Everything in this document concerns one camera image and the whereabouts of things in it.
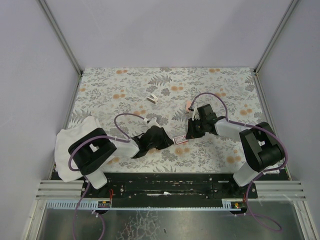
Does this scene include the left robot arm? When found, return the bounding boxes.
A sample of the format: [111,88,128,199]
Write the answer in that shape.
[68,125,174,190]

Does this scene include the right aluminium frame post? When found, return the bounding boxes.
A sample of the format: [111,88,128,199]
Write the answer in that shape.
[253,0,301,75]

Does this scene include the left aluminium frame post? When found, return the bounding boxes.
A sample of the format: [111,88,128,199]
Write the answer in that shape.
[36,0,83,76]

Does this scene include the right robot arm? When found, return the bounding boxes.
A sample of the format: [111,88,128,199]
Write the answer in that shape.
[185,104,285,187]

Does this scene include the floral patterned table mat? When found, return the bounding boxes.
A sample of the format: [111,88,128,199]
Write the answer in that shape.
[68,67,266,173]

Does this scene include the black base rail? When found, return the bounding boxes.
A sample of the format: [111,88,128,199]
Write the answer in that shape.
[81,173,258,208]

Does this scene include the red white staple box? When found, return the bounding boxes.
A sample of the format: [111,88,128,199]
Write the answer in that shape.
[173,135,188,145]

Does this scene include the pink small object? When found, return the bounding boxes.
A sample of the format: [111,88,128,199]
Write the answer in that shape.
[184,101,192,114]

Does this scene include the white cloth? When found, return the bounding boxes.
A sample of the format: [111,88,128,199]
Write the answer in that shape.
[54,115,116,183]

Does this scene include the white cable duct strip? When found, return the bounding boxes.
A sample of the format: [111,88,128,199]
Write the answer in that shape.
[46,200,112,211]

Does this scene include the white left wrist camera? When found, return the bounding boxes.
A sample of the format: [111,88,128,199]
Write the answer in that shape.
[145,117,160,128]

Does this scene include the aluminium frame post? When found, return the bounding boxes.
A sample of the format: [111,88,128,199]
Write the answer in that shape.
[36,0,83,76]
[253,0,301,75]

